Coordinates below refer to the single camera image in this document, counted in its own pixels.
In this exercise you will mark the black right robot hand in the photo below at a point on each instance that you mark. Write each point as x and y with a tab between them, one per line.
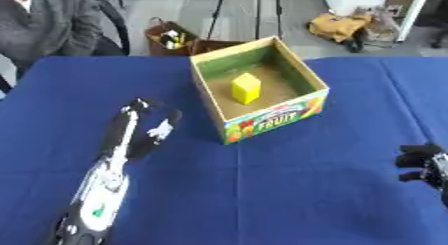
421	157

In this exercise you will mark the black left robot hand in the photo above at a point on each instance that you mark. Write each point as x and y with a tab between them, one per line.
118	129

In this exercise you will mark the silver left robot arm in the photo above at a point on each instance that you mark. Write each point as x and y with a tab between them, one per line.
100	195

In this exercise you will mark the tan cardboard box green inside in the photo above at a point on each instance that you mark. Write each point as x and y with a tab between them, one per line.
259	89

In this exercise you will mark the brown bag with items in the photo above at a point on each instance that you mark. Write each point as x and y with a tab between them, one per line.
169	39

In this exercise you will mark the person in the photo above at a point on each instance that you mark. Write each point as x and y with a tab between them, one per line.
44	25

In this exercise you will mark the yellow block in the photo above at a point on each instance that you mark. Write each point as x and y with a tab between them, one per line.
245	88

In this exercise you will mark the tan bag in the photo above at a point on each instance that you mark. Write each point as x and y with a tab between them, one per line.
341	27

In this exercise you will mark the white cabinet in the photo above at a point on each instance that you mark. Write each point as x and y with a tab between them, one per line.
354	0

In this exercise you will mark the black tripod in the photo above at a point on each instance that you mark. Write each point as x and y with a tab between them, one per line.
245	12

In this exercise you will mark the white post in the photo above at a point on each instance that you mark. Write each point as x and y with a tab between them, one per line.
413	15

